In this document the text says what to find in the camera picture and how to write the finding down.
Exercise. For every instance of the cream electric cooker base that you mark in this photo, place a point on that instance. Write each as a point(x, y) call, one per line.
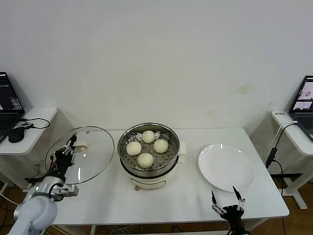
point(151, 182)

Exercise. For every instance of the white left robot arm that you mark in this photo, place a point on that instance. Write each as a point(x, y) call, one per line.
point(36, 215)

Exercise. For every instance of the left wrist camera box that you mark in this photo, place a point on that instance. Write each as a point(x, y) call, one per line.
point(69, 190)

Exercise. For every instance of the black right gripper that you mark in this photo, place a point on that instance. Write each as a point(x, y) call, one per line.
point(232, 214)

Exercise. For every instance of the black laptop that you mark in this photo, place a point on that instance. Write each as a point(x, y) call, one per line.
point(7, 98)

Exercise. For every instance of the white round plate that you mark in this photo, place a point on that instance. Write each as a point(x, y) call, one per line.
point(226, 167)

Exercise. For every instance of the black usb hub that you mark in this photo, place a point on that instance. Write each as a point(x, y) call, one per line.
point(27, 124)

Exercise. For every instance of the stainless steel steamer basket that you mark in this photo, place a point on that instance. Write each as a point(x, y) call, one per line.
point(167, 159)

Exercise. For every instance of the glass pot lid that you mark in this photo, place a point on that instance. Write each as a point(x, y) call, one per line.
point(97, 151)

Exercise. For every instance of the white table frame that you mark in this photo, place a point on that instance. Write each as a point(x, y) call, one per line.
point(93, 230)

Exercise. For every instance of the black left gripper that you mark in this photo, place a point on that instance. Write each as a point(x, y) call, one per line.
point(62, 162)

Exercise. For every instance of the grey laptop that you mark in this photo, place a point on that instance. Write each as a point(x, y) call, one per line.
point(304, 98)

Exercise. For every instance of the white steamed baozi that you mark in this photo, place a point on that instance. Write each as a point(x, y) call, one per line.
point(145, 160)
point(160, 146)
point(148, 136)
point(133, 148)

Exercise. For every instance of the black computer mouse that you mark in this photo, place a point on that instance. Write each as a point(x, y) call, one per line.
point(16, 135)

